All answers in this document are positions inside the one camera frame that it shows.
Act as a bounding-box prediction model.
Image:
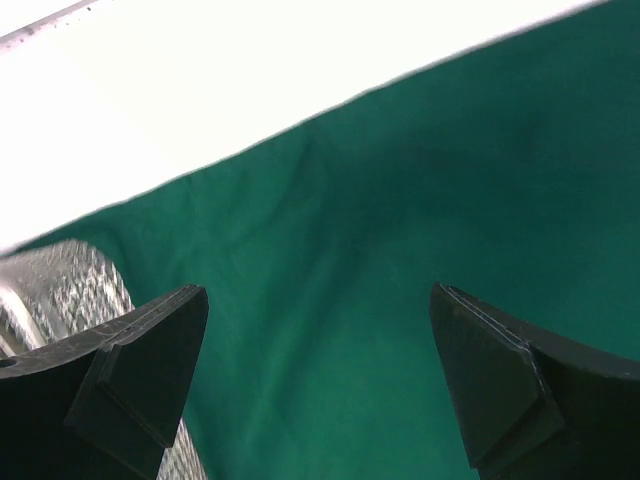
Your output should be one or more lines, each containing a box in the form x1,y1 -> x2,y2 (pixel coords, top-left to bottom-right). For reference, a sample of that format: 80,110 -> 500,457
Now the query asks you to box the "steel mesh instrument tray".
1,240 -> 206,479

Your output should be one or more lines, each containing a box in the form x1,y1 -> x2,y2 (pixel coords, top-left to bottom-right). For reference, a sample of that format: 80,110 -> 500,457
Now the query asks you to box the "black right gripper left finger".
1,285 -> 208,479

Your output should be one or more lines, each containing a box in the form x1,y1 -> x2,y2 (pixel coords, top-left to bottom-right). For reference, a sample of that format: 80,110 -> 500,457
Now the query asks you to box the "green surgical drape cloth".
38,1 -> 639,479

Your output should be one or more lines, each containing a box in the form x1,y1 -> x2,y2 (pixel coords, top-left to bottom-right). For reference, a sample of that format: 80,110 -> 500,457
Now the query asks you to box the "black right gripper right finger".
429,283 -> 639,479

